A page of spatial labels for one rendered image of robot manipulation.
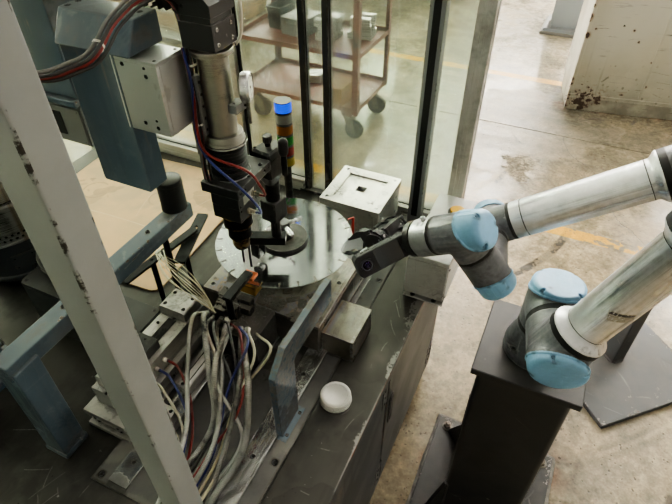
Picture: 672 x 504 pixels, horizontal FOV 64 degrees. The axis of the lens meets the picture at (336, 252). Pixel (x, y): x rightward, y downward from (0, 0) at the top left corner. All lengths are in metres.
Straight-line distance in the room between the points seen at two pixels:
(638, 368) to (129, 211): 1.99
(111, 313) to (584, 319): 0.84
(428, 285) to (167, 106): 0.80
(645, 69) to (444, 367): 2.64
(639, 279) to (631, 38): 3.18
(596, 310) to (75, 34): 0.98
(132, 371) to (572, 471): 1.78
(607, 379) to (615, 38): 2.39
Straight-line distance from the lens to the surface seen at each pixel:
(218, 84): 0.92
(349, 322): 1.29
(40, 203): 0.43
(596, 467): 2.19
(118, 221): 1.80
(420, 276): 1.40
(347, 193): 1.54
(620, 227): 3.19
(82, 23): 0.97
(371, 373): 1.29
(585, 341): 1.12
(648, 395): 2.43
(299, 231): 1.31
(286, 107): 1.44
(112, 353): 0.54
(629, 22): 4.08
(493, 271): 1.02
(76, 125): 1.20
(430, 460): 2.03
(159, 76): 0.89
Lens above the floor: 1.80
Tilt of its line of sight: 42 degrees down
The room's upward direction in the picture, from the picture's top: straight up
